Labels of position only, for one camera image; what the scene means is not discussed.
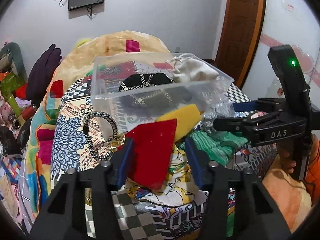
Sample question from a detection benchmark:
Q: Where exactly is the black white braided rope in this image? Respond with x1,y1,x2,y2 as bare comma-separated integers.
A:
82,111,119,162

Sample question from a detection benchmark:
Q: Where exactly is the yellow sponge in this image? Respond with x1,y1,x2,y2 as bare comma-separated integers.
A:
156,103,201,142

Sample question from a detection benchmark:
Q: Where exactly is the patterned patchwork tablecloth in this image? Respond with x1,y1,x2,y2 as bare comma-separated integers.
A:
50,61,278,240

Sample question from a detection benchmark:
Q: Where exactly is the black pouch with gold chain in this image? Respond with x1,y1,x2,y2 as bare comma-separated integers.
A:
118,73,193,111

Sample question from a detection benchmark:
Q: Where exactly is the beige colourful fleece blanket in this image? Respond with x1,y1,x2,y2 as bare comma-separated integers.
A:
25,31,169,217

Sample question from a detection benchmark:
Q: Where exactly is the red cylinder can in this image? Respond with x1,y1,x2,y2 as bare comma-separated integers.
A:
21,105,37,121

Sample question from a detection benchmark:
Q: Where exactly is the right hand orange sleeve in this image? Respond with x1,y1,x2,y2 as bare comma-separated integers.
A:
277,139,297,174

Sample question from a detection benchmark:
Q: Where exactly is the grey dinosaur plush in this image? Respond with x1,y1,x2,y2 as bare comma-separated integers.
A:
1,42,27,81

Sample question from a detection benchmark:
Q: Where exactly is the floral yellow white scrunchie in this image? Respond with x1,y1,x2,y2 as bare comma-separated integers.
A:
124,146,199,207

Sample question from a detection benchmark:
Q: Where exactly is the red velvet pouch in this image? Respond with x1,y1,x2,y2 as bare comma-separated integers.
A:
125,119,177,190

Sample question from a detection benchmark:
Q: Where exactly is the brown wooden door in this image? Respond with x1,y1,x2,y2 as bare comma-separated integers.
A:
215,0,266,88

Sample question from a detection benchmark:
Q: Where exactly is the dark purple garment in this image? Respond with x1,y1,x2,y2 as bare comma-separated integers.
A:
25,44,62,105

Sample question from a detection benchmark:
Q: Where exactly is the white drawstring pouch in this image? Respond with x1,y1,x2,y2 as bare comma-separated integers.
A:
167,53,219,83

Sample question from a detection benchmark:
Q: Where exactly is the clear plastic storage box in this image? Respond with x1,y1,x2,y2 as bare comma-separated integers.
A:
91,53,234,133

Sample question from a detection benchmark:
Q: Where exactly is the green knitted cloth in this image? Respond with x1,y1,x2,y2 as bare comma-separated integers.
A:
186,129,248,166

